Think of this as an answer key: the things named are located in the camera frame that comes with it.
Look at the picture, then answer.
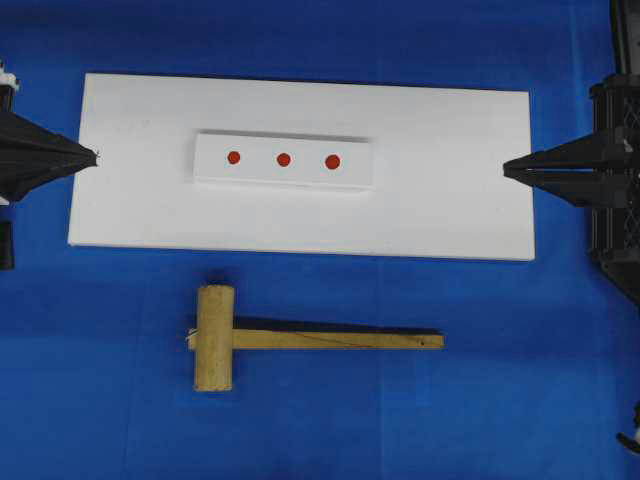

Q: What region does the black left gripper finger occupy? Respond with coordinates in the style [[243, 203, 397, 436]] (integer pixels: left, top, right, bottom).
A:
[[1, 111, 98, 202]]

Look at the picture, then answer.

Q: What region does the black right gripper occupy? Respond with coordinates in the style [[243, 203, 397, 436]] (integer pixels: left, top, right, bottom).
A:
[[502, 73, 640, 266]]

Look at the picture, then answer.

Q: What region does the wooden mallet hammer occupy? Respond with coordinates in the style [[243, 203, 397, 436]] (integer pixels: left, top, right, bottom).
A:
[[186, 285, 445, 392]]

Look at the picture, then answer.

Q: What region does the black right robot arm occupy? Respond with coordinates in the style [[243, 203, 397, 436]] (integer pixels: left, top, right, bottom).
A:
[[503, 1, 639, 273]]

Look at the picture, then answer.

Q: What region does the left red dot mark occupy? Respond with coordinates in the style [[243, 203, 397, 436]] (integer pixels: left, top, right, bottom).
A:
[[227, 150, 241, 165]]

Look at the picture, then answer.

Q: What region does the red dot mark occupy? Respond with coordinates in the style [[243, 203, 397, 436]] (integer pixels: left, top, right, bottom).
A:
[[325, 154, 341, 170], [276, 152, 291, 168], [227, 150, 241, 165]]

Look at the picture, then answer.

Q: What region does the right red dot mark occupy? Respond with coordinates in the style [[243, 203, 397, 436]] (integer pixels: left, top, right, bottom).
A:
[[325, 154, 341, 170]]

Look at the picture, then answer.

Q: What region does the middle red dot mark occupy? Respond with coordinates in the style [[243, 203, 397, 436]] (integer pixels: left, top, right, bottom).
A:
[[276, 152, 291, 168]]

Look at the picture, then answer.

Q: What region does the large white foam board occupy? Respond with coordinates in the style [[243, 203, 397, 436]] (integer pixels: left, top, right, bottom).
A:
[[68, 73, 535, 261]]

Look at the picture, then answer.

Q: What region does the small white raised block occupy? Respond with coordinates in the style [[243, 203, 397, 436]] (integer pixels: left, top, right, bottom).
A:
[[193, 133, 374, 191]]

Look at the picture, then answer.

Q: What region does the black white clamp object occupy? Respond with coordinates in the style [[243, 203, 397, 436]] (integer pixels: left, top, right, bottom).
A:
[[615, 399, 640, 451]]

